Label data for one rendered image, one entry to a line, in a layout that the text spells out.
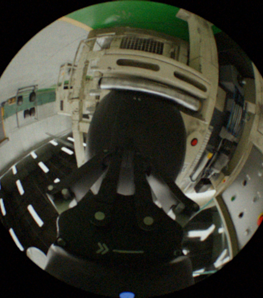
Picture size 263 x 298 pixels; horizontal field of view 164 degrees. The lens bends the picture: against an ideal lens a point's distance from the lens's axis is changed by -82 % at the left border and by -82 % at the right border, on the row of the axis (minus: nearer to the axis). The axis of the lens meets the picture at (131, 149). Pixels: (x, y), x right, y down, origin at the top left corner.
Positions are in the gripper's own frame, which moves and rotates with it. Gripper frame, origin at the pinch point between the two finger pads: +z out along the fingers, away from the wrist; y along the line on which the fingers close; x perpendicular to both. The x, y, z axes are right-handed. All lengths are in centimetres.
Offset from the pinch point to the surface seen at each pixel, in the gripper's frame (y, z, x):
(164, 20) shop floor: 12, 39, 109
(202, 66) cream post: 26.4, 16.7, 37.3
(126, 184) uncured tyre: 1.0, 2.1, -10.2
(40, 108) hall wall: -971, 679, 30
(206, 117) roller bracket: 23.2, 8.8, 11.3
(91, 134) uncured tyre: -10.1, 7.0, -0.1
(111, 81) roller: -7.8, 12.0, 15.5
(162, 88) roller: 7.3, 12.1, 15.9
